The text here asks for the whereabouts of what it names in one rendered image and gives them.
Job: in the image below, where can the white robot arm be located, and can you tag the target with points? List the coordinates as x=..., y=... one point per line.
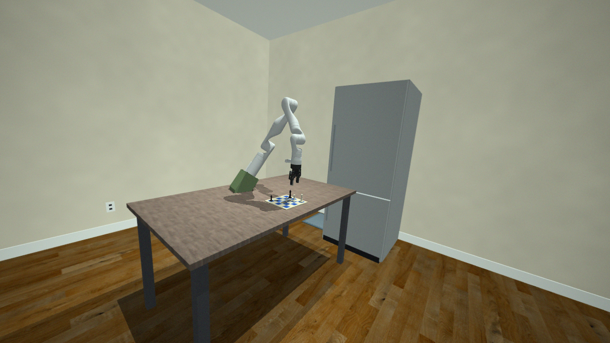
x=289, y=106

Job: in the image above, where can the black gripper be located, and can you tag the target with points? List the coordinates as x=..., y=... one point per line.
x=296, y=172

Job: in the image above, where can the blue and cream chessboard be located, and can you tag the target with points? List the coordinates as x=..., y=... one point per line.
x=280, y=202

